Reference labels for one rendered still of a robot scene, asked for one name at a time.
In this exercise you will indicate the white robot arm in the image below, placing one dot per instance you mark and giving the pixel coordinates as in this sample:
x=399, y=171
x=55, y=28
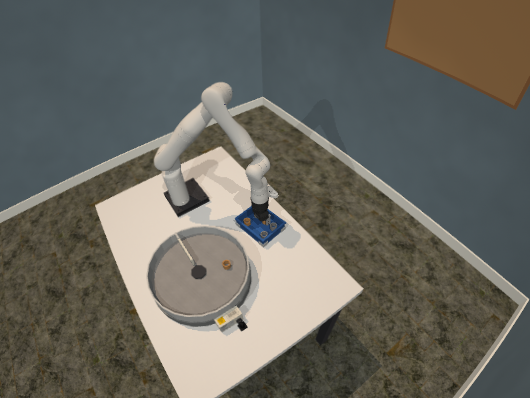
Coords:
x=215, y=100

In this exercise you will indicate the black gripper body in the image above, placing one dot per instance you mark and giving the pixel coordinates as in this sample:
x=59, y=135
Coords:
x=260, y=203

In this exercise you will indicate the blue crate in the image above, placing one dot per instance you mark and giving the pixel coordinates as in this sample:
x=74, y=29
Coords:
x=257, y=226

